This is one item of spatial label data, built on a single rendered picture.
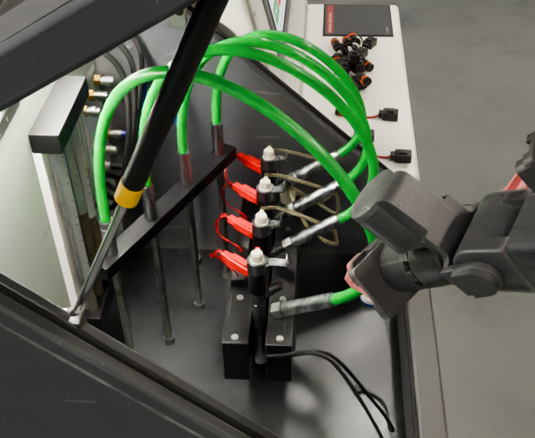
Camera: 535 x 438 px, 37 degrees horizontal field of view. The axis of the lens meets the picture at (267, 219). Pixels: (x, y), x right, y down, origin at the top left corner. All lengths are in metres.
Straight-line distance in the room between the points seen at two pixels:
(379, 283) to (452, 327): 1.71
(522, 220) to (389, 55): 1.17
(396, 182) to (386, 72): 1.04
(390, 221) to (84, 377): 0.31
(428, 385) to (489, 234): 0.49
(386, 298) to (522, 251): 0.21
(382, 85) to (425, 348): 0.68
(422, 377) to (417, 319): 0.11
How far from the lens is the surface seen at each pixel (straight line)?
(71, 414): 0.80
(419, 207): 0.72
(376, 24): 1.93
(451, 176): 3.11
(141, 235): 1.14
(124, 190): 0.62
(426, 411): 1.12
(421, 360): 1.18
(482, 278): 0.69
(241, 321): 1.17
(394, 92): 1.68
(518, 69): 3.87
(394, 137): 1.54
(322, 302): 0.96
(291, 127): 0.82
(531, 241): 0.66
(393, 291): 0.84
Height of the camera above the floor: 1.84
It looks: 40 degrees down
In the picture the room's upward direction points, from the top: 1 degrees counter-clockwise
